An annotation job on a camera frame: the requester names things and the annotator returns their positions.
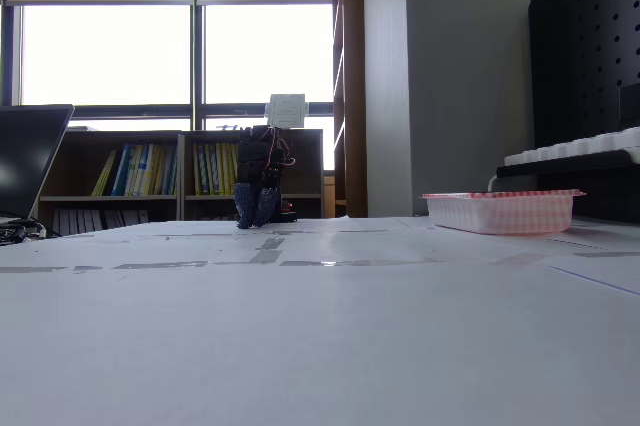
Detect pink checkered tray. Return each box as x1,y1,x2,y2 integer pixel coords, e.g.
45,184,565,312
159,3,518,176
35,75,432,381
420,188,587,236

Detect wooden bookshelf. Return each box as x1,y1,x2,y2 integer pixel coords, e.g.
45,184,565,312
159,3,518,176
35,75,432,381
179,128,325,222
37,129,182,237

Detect white paper sign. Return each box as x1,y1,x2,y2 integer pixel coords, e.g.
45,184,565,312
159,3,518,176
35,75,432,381
264,93,311,130

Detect tall brown wooden shelf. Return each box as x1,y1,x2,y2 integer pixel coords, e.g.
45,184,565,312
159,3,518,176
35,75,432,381
331,0,369,219

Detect dark laptop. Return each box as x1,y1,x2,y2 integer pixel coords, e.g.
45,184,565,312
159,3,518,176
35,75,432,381
0,104,76,227

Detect black shelf board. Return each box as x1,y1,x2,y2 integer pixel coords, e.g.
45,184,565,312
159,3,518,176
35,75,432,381
496,148,640,178

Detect white power strip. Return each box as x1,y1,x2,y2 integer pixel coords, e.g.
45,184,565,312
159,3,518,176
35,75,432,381
503,126,640,167

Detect black pegboard panel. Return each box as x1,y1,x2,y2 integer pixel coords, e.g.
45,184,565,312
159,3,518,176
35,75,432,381
528,0,640,150

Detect dark grey box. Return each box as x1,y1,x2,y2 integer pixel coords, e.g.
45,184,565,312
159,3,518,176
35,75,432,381
618,83,640,130

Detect red white servo cable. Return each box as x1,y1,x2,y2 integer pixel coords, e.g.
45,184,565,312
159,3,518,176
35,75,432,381
268,127,297,168

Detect black laptop cables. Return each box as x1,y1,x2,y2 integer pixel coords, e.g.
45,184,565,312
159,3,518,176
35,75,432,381
0,217,49,247

